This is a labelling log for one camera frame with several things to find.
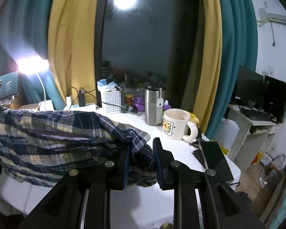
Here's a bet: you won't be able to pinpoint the blue yellow plaid pants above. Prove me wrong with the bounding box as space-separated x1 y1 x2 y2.
0 106 157 187

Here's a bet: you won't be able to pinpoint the cream bear mug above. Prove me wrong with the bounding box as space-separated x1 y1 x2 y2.
163 109 198 143

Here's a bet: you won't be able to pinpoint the black tablet on bed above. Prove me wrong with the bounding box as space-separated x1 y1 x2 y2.
192 141 234 182

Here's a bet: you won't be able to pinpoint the purple plush toy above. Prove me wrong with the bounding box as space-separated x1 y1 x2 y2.
133 97 171 111

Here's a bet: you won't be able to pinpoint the white perforated storage basket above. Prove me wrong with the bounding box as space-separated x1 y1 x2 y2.
101 90 122 114

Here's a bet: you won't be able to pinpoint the stainless steel tumbler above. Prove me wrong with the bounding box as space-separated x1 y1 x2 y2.
144 82 167 126

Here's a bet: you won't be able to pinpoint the black power adapter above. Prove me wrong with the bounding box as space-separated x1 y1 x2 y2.
78 93 86 107

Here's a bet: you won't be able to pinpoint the blue tissue pack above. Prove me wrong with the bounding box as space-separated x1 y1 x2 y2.
97 79 116 93

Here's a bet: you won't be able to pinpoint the white phone charger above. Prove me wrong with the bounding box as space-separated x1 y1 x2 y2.
66 96 72 106

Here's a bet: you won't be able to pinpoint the white computer desk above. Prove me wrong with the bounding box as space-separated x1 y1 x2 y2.
227 105 280 171

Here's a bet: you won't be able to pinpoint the yellow curtain right panel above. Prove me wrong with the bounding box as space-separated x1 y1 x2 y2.
181 0 223 133

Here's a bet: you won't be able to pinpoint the yellow curtain panel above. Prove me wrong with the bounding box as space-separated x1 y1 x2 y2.
48 0 97 99
181 0 223 133

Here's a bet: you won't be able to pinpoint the black computer monitor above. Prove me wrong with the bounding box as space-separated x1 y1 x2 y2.
230 66 286 123

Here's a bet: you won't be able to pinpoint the white desk lamp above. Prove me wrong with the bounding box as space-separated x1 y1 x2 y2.
16 55 54 111

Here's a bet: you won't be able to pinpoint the tablet with lit screen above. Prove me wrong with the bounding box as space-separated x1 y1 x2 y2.
0 70 19 101

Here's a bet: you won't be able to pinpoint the yellow curtain left panel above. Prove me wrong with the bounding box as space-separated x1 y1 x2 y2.
48 0 97 99

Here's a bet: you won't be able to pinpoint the teal curtain right panel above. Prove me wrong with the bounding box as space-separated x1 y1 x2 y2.
205 0 258 139

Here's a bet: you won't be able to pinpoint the teal curtain panel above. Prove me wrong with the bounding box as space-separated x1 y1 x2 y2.
205 0 258 139
0 0 68 111

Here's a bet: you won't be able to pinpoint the teal curtain left panel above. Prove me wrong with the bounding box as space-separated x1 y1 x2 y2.
0 0 68 111

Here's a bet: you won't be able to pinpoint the white air conditioner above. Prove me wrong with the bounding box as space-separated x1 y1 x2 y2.
257 8 286 26

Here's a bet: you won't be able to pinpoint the black charger cable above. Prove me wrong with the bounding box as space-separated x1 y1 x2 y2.
67 85 144 116

